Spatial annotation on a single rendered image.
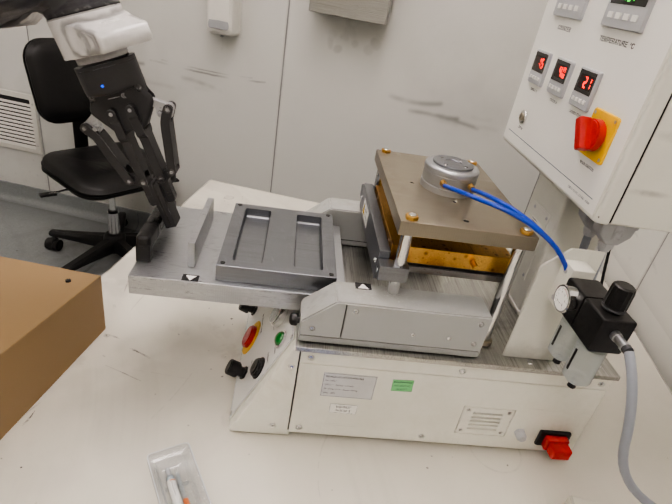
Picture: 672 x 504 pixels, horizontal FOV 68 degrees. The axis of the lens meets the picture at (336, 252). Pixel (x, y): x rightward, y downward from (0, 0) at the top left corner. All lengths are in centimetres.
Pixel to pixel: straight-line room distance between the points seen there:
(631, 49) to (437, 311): 37
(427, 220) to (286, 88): 174
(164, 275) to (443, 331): 38
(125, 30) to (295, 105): 171
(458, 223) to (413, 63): 162
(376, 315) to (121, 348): 47
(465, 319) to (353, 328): 15
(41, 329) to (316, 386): 39
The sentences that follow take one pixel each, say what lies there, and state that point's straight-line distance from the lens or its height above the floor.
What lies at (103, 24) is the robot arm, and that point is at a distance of 66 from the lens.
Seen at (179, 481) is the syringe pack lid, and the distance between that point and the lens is 72.
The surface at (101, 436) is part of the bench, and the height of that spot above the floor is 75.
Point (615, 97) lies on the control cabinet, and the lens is 67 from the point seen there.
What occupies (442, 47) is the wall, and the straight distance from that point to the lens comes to 221.
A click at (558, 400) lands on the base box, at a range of 82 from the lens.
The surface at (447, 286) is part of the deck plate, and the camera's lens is 86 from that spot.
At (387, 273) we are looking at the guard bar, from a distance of 64.
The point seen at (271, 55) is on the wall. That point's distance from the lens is 230.
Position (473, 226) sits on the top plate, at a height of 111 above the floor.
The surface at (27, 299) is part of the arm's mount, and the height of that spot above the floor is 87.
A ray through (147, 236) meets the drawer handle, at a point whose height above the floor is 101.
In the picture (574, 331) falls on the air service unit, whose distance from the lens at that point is 64.
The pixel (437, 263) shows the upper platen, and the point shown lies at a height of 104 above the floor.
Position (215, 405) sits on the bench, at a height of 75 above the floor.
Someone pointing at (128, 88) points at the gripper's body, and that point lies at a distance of 70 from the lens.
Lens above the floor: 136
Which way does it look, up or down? 30 degrees down
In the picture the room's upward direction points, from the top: 10 degrees clockwise
